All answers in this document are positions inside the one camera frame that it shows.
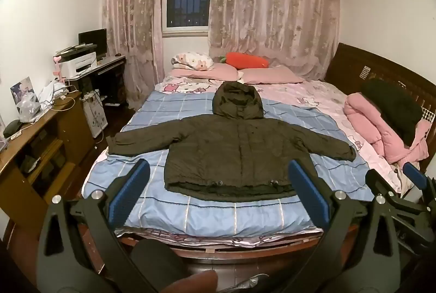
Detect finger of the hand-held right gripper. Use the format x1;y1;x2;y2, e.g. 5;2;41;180
365;169;425;213
403;162;436;203

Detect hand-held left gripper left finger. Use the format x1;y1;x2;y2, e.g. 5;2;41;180
36;158;165;293

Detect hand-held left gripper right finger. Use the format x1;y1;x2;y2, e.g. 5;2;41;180
272;160;401;293

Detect dark green hooded jacket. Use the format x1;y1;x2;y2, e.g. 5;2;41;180
108;82;356;201

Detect pink folded quilt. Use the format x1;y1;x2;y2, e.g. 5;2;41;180
344;92;430;166

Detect white dotted sheet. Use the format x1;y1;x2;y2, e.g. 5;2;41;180
420;105;436;125

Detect blue checked bed sheet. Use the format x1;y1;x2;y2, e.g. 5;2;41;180
82;90;375;239

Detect black garment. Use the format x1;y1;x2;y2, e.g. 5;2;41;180
361;78;423;147

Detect pink cartoon cat bed sheet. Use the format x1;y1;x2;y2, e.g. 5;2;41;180
92;75;407;246

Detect brown wooden cabinet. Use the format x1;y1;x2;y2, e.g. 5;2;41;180
0;92;96;223

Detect black computer desk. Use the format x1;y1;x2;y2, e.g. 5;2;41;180
65;56;127;107

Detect dark wooden headboard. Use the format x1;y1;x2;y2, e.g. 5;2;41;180
323;43;436;174

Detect pink pillow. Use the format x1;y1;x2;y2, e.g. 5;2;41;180
169;63;241;81
240;65;305;85

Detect pile of white papers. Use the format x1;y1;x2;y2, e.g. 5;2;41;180
38;80;69;103

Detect clear plastic bag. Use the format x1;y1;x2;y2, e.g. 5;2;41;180
16;93;44;123

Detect dark pouch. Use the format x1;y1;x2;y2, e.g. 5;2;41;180
3;120;24;138

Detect white printer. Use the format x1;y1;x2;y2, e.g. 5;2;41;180
63;53;98;79

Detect pink desk lamp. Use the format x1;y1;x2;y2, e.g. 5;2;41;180
53;55;69;83

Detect white floral pillow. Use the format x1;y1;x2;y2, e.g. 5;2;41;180
170;52;215;71

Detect orange carrot plush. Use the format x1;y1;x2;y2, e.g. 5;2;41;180
218;53;270;69

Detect black computer monitor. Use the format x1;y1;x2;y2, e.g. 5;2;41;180
78;29;108;61

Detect pink floral lace curtain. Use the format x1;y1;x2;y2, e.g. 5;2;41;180
101;0;166;110
208;0;343;80

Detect wooden bed frame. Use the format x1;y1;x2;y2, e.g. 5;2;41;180
112;228;362;267

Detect photo frame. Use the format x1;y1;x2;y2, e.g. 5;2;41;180
10;77;35;107

